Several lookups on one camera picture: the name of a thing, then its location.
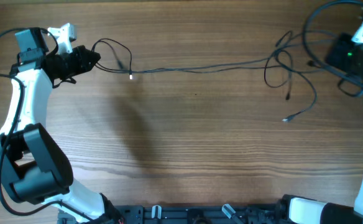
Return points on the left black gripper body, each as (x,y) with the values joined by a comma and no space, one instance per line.
(76,59)

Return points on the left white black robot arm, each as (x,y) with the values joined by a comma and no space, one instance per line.
(33,168)

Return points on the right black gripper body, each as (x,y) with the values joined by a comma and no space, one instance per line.
(337,53)

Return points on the black mounting rail base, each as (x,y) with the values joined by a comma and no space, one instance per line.
(267,213)

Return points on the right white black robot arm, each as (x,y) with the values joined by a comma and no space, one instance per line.
(303,210)

